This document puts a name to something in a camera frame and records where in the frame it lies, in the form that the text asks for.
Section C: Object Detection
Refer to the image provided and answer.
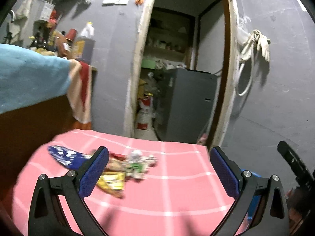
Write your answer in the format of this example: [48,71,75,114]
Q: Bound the grey cabinet appliance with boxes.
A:
[154,68,218,144]

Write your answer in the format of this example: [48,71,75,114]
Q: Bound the red white sack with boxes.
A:
[135,95,154,131]

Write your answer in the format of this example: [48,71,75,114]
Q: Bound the crumpled silver white wrapper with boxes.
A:
[127,150,158,168]

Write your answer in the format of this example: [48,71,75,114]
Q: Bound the red brown torn wrapper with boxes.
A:
[104,152,127,171]

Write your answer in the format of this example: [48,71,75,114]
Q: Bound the cooking oil jug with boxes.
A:
[71,22,95,64]

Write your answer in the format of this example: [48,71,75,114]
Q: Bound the blue striped towel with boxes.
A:
[1,44,92,124]

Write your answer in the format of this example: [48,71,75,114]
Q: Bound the red cup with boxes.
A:
[65,28,77,42]

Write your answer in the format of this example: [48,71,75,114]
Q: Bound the white rubber gloves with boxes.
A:
[240,29,270,62]

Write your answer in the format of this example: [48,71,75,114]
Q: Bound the blue white snack bag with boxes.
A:
[48,146,91,171]

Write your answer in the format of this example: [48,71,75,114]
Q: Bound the blue plastic basin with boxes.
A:
[241,169,261,230]

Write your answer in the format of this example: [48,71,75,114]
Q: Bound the white hose loop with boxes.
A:
[234,41,255,97]

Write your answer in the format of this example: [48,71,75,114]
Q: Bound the wooden door frame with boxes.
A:
[123,0,241,150]

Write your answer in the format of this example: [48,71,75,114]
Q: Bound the green white wrapper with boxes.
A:
[125,162,149,181]

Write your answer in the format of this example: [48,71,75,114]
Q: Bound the yellow red snack bag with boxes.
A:
[96,171,125,199]

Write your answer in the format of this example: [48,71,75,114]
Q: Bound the pink checked tablecloth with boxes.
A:
[11,128,249,236]

